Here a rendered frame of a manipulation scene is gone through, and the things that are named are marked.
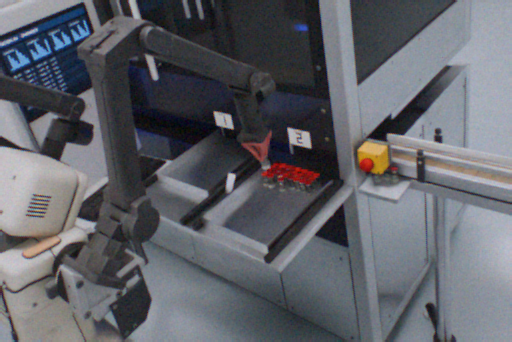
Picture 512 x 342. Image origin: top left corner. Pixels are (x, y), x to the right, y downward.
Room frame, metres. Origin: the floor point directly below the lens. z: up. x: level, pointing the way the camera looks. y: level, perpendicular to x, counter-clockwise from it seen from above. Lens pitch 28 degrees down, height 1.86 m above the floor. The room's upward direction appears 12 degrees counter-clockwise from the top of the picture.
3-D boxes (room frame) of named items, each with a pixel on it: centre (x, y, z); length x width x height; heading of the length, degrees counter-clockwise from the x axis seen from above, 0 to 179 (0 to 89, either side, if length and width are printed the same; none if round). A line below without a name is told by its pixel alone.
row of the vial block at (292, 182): (1.36, -0.08, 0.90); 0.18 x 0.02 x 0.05; 44
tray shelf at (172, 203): (1.43, 0.09, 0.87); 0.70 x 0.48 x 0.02; 45
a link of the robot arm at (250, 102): (1.20, 0.00, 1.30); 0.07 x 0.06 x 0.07; 138
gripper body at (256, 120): (1.19, 0.00, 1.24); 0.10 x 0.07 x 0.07; 152
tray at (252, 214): (1.28, 0.00, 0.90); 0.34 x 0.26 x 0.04; 135
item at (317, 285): (2.37, 0.10, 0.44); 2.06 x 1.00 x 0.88; 45
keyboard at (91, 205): (1.70, 0.55, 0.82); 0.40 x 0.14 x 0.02; 143
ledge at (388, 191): (1.29, -0.38, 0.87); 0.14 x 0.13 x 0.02; 135
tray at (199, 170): (1.60, 0.16, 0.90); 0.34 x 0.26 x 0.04; 135
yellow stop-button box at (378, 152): (1.27, -0.34, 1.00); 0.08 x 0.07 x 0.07; 135
